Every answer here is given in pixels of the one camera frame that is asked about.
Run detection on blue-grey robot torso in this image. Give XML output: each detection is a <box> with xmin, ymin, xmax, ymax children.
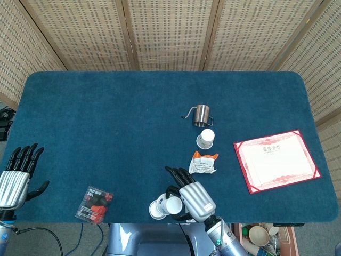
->
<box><xmin>106</xmin><ymin>223</ymin><xmax>222</xmax><ymax>256</ymax></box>

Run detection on brown clutter bin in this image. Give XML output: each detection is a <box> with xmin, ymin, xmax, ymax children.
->
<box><xmin>231</xmin><ymin>223</ymin><xmax>301</xmax><ymax>256</ymax></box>

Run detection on black floor cable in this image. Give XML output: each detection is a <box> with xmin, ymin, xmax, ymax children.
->
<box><xmin>14</xmin><ymin>226</ymin><xmax>66</xmax><ymax>256</ymax></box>

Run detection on bamboo folding screen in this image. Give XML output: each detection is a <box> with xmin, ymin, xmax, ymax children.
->
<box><xmin>0</xmin><ymin>0</ymin><xmax>341</xmax><ymax>203</ymax></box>

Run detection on red certificate folder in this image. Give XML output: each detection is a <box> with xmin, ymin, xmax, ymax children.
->
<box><xmin>233</xmin><ymin>129</ymin><xmax>322</xmax><ymax>195</ymax></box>

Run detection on beige paper bowl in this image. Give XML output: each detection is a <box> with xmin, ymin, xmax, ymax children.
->
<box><xmin>249</xmin><ymin>226</ymin><xmax>270</xmax><ymax>246</ymax></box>

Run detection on white paper cup leaf print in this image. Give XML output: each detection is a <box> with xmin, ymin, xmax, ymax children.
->
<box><xmin>148</xmin><ymin>199</ymin><xmax>167</xmax><ymax>220</ymax></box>

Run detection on black equipment on floor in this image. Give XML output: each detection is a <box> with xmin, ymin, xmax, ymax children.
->
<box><xmin>0</xmin><ymin>105</ymin><xmax>14</xmax><ymax>142</ymax></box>

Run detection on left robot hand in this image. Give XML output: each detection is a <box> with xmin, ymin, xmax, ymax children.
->
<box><xmin>0</xmin><ymin>142</ymin><xmax>50</xmax><ymax>210</ymax></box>

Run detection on crumpled white orange snack wrapper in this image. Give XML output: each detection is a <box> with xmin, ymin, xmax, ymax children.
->
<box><xmin>188</xmin><ymin>150</ymin><xmax>220</xmax><ymax>175</ymax></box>

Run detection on white paper cup green flower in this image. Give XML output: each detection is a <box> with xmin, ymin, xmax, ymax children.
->
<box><xmin>196</xmin><ymin>128</ymin><xmax>215</xmax><ymax>149</ymax></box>

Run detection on clear box red black contents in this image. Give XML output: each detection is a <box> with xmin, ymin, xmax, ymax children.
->
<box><xmin>75</xmin><ymin>186</ymin><xmax>115</xmax><ymax>225</ymax></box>

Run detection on blue carpet table mat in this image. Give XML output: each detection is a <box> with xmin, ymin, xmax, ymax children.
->
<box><xmin>0</xmin><ymin>70</ymin><xmax>339</xmax><ymax>224</ymax></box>

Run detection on steel gooseneck pour-over kettle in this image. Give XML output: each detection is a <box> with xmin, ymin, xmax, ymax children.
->
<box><xmin>180</xmin><ymin>104</ymin><xmax>215</xmax><ymax>128</ymax></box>

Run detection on white paper cup blue flower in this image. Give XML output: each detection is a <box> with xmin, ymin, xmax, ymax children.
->
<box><xmin>156</xmin><ymin>192</ymin><xmax>184</xmax><ymax>216</ymax></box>

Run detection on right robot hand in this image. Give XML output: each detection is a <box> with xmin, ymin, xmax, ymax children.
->
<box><xmin>164</xmin><ymin>166</ymin><xmax>217</xmax><ymax>223</ymax></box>

